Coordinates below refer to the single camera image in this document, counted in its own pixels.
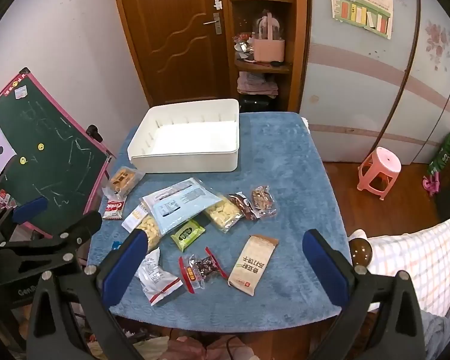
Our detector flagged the wooden corner shelf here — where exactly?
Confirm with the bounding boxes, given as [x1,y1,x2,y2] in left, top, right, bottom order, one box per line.
[225,0,312,113]

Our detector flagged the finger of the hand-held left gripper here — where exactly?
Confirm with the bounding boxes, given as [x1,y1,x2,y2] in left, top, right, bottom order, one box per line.
[0,211,103,273]
[0,196,49,249]

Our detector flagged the checked blanket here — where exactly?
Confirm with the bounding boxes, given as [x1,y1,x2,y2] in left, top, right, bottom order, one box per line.
[367,215,450,316]

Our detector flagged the dark brown snack packet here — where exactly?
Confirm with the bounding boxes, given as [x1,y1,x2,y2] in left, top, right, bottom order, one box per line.
[228,192,261,221]

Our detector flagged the wall poster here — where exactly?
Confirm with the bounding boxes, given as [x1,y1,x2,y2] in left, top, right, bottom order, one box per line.
[328,0,394,40]

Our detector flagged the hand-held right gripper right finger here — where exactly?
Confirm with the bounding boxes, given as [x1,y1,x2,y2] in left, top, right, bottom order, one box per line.
[302,229,426,360]

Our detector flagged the folded pink towels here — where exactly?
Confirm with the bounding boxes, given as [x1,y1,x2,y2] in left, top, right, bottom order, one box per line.
[237,71,280,96]

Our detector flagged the blue fluffy table towel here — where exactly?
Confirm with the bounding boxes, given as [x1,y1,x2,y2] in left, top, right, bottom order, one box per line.
[87,112,351,334]

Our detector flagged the pink toy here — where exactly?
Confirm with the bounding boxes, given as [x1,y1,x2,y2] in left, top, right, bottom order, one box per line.
[422,174,441,196]

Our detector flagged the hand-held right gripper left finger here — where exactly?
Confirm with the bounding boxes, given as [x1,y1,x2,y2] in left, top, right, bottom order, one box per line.
[26,228,151,360]

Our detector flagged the black chalkboard clamp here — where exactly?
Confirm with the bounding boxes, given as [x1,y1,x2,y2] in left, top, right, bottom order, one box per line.
[85,124,104,143]

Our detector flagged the grey blue blanket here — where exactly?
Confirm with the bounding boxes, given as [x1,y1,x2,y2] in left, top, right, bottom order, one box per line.
[416,307,450,360]

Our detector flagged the clear walnut snack packet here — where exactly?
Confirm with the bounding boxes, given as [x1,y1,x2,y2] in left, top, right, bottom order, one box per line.
[250,185,278,219]

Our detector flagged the clear yellow cracker packet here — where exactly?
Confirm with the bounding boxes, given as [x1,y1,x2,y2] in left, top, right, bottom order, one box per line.
[203,194,245,233]

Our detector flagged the beige biscuit packet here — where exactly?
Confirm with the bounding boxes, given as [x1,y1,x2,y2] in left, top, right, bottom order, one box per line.
[228,234,280,297]

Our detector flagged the pink plastic stool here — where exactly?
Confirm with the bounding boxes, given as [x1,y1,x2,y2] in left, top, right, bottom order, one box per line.
[357,147,402,200]

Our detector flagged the green pastry packet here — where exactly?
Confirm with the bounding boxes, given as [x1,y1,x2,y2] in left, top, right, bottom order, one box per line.
[171,218,206,252]

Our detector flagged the brown round knob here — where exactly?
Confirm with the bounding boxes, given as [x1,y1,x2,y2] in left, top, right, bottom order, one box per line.
[350,237,373,267]

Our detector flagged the white plastic storage box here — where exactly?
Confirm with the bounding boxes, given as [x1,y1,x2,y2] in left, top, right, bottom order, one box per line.
[127,98,241,174]

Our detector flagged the brown wooden door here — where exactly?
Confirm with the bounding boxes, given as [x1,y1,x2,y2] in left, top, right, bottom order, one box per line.
[110,0,233,107]

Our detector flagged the silver door handle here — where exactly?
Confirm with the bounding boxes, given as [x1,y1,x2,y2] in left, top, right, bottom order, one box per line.
[203,12,223,35]

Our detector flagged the brown nut bar packet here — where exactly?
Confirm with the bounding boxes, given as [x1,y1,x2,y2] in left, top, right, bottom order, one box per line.
[179,247,229,294]

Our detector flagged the pink basket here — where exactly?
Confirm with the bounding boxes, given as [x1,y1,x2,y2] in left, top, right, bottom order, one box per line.
[252,12,286,63]

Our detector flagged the green bag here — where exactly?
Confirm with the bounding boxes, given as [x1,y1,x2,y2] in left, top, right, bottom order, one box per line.
[427,131,450,175]

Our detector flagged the small red white packet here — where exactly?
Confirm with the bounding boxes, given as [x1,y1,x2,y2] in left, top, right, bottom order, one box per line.
[102,199,126,220]

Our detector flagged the light blue packet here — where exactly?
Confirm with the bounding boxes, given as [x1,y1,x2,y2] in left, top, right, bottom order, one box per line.
[140,177,222,236]

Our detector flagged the clear puffed rice packet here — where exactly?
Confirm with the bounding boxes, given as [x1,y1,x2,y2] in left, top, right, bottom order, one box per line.
[135,215,162,254]

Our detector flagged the pile of shiny wrappers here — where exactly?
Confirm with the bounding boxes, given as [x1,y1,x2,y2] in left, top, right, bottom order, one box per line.
[233,33,256,62]

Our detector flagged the white packet with red edge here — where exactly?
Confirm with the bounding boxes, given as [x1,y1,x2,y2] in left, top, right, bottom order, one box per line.
[135,247,184,305]

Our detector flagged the green chalkboard with pink frame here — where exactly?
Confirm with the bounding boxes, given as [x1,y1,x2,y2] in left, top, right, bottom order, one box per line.
[0,67,117,239]

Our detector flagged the clear brown cookie packet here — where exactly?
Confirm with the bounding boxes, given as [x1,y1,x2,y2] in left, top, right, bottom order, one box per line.
[104,166,146,199]

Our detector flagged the floral sliding wardrobe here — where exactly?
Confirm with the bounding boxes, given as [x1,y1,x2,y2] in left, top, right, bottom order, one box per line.
[300,0,450,166]

